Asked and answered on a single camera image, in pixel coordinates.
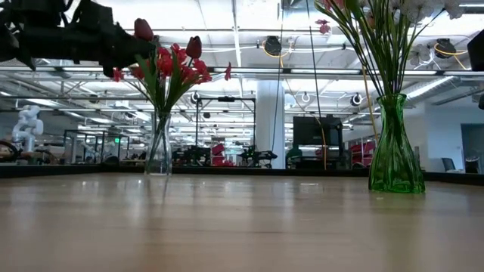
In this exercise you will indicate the white column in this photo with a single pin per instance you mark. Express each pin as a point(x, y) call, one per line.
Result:
point(264, 124)

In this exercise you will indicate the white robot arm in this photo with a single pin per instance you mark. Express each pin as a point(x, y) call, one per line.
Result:
point(28, 121)

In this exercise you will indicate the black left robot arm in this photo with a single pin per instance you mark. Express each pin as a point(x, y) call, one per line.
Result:
point(38, 41)

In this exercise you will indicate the clear glass vase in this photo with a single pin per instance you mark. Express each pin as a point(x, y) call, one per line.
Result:
point(151, 162)

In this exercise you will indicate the black framed glass enclosure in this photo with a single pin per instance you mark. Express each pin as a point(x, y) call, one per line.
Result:
point(96, 145)

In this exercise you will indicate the black monitor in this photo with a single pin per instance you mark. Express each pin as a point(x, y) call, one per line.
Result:
point(314, 130)

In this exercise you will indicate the black background rig frame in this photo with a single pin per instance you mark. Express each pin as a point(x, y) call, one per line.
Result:
point(226, 99)

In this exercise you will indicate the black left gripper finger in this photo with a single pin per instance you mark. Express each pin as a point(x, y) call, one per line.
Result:
point(118, 67)
point(140, 46)

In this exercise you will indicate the green glass vase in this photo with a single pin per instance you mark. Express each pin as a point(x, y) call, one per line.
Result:
point(395, 166)

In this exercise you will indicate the dark office chair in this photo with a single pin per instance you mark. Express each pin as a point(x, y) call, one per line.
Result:
point(448, 164)

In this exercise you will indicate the small white ceiling reel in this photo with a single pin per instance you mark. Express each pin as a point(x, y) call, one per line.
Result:
point(356, 99)
point(305, 97)
point(194, 97)

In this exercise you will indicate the white artificial flower bunch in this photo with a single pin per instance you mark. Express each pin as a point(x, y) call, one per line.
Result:
point(419, 7)

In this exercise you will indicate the black background robot arm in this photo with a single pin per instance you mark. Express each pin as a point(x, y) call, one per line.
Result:
point(191, 155)
point(261, 155)

